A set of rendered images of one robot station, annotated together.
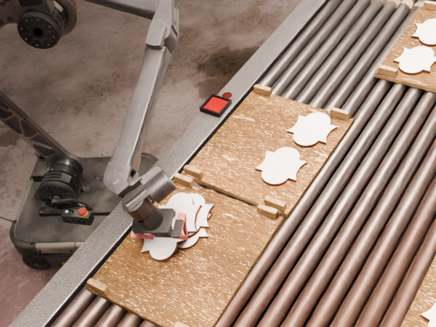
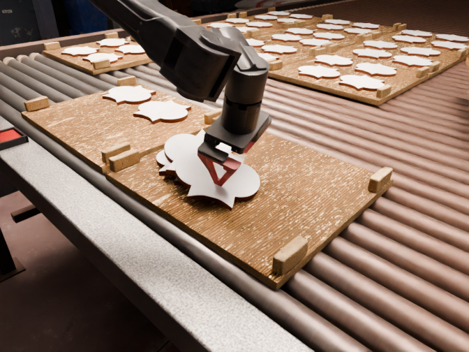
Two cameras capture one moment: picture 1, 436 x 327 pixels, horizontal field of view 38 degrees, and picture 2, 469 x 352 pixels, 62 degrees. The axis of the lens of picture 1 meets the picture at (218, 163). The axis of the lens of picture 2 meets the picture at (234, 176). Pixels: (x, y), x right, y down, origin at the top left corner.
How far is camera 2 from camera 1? 155 cm
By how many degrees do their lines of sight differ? 67
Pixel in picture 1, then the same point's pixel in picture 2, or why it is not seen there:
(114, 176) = (211, 36)
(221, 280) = (302, 158)
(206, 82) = not seen: outside the picture
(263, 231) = not seen: hidden behind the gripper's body
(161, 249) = (243, 182)
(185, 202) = (185, 140)
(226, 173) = (139, 139)
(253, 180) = (166, 127)
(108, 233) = (153, 258)
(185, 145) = (43, 169)
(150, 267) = (262, 205)
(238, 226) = not seen: hidden behind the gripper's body
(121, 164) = (192, 26)
